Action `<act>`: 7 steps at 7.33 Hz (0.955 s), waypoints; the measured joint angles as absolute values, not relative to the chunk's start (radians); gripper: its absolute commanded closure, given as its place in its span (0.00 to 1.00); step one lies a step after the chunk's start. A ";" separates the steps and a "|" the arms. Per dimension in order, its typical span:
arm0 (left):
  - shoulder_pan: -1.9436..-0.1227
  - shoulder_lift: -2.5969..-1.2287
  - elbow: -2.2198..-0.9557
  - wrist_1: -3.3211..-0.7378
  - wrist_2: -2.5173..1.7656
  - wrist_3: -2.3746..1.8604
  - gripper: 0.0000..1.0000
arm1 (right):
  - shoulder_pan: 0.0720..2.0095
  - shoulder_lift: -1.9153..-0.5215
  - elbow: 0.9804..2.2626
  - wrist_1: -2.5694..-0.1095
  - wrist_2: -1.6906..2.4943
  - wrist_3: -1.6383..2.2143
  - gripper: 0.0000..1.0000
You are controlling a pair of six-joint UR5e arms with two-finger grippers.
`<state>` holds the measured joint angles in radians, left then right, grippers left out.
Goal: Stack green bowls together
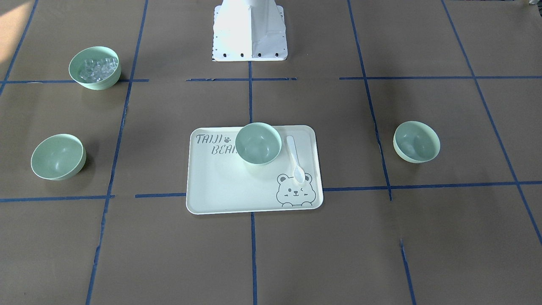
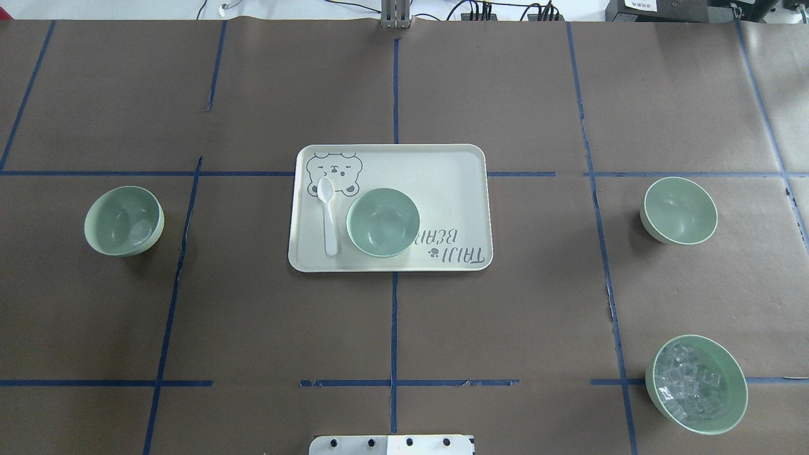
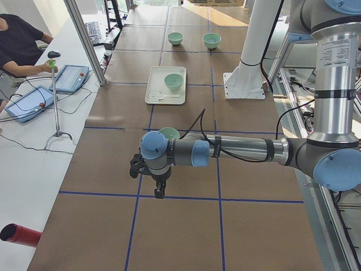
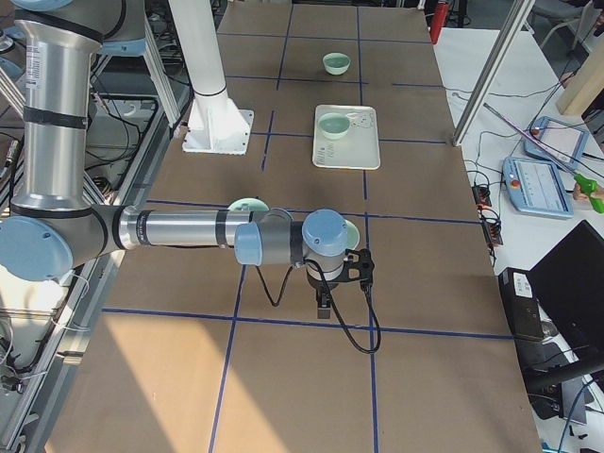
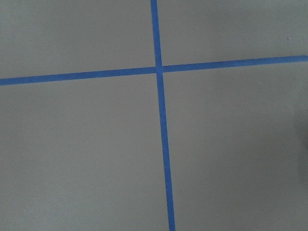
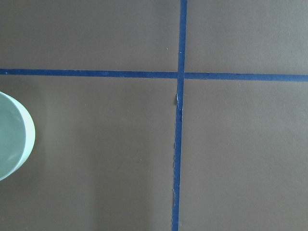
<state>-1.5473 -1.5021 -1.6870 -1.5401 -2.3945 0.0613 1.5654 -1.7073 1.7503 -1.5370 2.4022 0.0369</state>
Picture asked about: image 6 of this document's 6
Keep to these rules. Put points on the green bowl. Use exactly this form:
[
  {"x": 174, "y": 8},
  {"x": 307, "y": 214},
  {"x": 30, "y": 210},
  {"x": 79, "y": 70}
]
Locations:
[{"x": 17, "y": 135}]

